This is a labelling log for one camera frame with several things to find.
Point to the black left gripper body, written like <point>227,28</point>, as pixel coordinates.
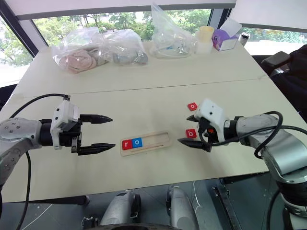
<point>69,140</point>

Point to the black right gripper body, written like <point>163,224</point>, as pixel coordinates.
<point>206,131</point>

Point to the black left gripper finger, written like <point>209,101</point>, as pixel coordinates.
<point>96,148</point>
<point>96,119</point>

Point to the red letter b block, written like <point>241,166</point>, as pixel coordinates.
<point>191,133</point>

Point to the red letter o block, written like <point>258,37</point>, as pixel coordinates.
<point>192,106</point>

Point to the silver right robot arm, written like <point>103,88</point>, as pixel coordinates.
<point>283,148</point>

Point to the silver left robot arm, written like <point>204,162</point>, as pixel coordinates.
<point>14,134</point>

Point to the red letter r block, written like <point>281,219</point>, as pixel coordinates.
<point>127,144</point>

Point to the wooden letter tray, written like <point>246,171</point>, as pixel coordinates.
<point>156,143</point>

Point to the blue letter o block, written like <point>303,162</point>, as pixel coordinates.
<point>137,142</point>

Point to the silver right robot leg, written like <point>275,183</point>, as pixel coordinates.
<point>180,206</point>

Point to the silver robot leg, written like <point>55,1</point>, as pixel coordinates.
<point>180,206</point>
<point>120,208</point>

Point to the silver left robot leg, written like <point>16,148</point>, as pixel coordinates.
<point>120,208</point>

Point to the plastic bag with pink cloth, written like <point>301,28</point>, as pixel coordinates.
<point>76,57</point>

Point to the plastic bag with grey items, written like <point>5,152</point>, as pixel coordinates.
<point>127,52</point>

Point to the black table leg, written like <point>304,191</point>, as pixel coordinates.
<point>226,208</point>

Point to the cream plastic cup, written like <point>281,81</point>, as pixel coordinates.
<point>204,40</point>

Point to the tall clear plastic bag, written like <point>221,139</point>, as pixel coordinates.
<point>168,40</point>

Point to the purple and white tissue box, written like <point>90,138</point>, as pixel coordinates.
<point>224,39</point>

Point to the silver drink can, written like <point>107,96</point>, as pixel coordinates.
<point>244,39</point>

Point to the black office chair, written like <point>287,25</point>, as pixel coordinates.
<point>292,76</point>

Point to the white roller blind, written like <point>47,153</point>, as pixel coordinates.
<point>96,7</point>
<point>275,14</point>

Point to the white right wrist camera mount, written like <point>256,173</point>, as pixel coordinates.
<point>212,111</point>

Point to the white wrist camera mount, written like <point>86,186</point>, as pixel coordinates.
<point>63,112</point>
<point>212,111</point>

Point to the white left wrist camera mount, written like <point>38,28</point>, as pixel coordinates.
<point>63,112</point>

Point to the black table frame bar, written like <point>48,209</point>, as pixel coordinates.
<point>48,200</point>

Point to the dark window frame post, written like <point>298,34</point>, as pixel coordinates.
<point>21,26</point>

